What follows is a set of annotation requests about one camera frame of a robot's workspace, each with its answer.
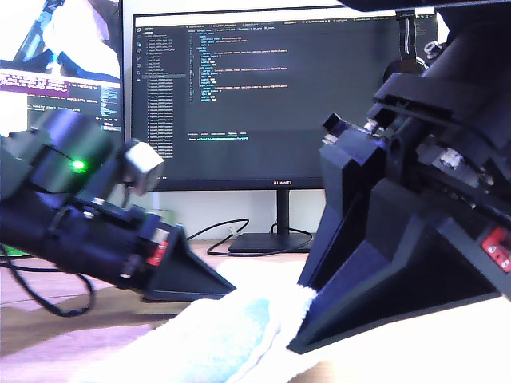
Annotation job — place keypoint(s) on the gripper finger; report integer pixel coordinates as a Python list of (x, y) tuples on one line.
[(343, 179), (399, 279)]

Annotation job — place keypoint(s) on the black Huawei monitor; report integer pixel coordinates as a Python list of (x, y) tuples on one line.
[(239, 119)]

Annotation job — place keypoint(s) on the pastel printed tea towel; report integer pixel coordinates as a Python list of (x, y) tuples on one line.
[(223, 327)]

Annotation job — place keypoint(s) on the green foil packet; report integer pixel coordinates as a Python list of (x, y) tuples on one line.
[(10, 251)]

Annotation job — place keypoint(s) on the long white box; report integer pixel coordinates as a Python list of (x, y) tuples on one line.
[(167, 217)]

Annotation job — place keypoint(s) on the black headphones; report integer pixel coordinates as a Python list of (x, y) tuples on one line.
[(407, 40)]

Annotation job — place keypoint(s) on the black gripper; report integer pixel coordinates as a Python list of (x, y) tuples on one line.
[(108, 243)]

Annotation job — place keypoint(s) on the black monitor showing terminal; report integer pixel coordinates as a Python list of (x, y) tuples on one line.
[(60, 99)]

